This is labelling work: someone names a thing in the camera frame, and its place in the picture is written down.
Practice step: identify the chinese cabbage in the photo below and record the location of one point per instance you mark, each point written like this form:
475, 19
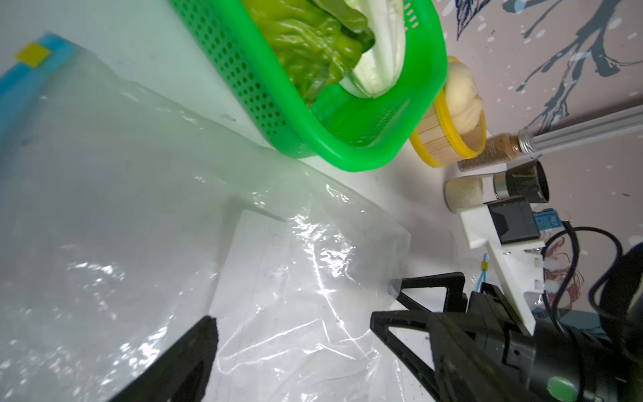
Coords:
317, 43
380, 27

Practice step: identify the white steamed bun left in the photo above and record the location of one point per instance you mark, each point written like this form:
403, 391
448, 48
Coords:
463, 102

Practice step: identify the brown spice shaker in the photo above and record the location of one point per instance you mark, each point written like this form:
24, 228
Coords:
500, 148

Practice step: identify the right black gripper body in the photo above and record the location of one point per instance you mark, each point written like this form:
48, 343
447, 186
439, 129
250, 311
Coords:
484, 354

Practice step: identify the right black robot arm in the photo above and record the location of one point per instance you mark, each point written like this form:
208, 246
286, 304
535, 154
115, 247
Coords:
571, 365

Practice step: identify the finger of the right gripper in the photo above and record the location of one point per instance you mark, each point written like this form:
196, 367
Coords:
380, 324
453, 283

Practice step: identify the chinese cabbage front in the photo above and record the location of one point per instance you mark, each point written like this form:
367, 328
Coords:
317, 43

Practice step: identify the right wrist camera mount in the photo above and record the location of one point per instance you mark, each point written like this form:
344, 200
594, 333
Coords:
507, 230

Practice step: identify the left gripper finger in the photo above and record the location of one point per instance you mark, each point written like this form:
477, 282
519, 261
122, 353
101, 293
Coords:
182, 373

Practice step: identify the yellow bamboo steamer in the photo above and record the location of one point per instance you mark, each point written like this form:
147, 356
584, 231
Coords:
438, 143

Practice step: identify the black lid spice shaker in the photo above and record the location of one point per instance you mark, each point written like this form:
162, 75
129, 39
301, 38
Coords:
527, 180

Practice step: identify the green plastic basket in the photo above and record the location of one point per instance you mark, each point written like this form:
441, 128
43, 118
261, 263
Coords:
351, 133

